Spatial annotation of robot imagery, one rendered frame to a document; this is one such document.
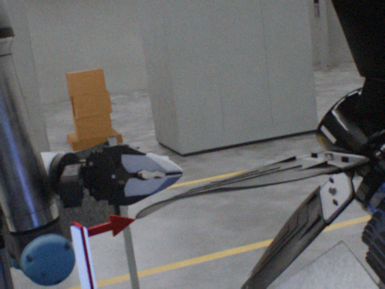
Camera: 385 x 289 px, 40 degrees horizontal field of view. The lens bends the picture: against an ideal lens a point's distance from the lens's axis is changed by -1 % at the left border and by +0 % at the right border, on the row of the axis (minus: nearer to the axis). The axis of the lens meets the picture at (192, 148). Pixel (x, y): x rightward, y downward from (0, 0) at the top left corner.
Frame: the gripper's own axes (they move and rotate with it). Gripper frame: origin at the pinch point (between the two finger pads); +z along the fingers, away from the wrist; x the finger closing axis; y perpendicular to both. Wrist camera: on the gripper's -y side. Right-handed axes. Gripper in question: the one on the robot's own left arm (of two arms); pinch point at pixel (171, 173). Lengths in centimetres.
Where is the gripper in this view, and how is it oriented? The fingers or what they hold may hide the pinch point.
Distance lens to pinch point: 75.6
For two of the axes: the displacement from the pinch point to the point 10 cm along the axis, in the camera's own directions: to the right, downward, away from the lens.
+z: 9.2, -0.5, -3.9
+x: 0.9, 9.9, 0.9
